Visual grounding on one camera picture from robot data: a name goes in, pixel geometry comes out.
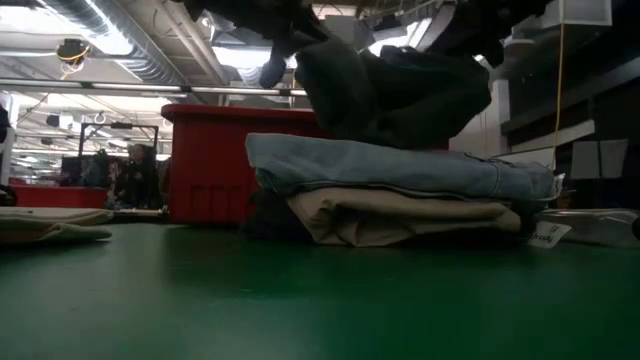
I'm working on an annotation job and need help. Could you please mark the black metal stand frame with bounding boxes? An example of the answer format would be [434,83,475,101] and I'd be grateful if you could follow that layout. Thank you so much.
[78,121,161,191]

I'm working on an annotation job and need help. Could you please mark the red plastic laundry basket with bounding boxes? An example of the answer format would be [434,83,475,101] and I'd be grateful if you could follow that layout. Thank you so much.
[160,103,451,226]

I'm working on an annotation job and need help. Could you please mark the hanging yellow cable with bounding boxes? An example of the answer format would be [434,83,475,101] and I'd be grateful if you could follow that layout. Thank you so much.
[549,22,569,171]

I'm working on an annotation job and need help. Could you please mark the ceiling cable reel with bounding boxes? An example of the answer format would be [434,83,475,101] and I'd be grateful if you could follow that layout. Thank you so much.
[54,37,92,66]

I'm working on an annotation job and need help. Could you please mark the green table mat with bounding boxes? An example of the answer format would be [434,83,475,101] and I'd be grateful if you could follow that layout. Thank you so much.
[0,222,640,360]

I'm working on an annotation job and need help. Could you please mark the dark blue denim jeans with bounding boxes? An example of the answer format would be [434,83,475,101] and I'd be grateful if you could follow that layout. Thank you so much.
[239,188,540,246]

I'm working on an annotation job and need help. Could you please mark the black monitor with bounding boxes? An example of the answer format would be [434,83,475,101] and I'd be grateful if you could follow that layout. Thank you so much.
[59,155,112,189]

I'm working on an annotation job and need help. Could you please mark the light blue jeans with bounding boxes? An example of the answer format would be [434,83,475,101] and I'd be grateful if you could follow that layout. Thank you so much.
[244,132,566,202]

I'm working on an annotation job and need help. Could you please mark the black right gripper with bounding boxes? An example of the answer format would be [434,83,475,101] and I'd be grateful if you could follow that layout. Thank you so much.
[428,0,550,69]

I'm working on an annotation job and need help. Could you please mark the red storage bin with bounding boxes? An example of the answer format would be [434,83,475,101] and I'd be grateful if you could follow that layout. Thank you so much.
[9,183,109,209]

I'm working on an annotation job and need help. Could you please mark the beige garment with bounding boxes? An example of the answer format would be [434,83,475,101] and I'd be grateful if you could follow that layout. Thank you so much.
[287,187,524,248]

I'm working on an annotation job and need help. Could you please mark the white crinkled packet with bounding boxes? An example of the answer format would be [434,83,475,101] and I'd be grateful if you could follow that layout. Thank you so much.
[534,207,640,249]

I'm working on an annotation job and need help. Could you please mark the long ceiling light tube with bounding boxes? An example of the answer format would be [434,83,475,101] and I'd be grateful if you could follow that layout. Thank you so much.
[0,77,308,97]

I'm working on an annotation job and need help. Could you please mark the white jeans price tag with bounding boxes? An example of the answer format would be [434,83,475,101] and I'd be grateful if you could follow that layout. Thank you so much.
[527,221,572,250]

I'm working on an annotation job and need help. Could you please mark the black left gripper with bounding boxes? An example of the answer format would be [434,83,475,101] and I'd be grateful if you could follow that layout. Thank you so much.
[184,0,332,90]

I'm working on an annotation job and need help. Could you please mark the silver ceiling air duct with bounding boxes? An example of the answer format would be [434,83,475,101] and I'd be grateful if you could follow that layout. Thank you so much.
[199,12,239,36]
[29,0,187,86]

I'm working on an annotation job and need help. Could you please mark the dark green garment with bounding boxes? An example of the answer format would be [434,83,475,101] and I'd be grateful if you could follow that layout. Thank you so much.
[294,37,494,150]

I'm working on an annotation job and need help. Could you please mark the person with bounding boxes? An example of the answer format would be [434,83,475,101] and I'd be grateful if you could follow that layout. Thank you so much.
[106,143,165,210]

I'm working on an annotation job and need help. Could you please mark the cream canvas tote bag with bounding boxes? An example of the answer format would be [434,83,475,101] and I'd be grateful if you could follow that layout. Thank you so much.
[0,205,116,245]

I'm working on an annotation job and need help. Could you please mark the white paper sheets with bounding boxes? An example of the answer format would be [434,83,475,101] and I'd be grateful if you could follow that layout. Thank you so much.
[569,138,629,180]

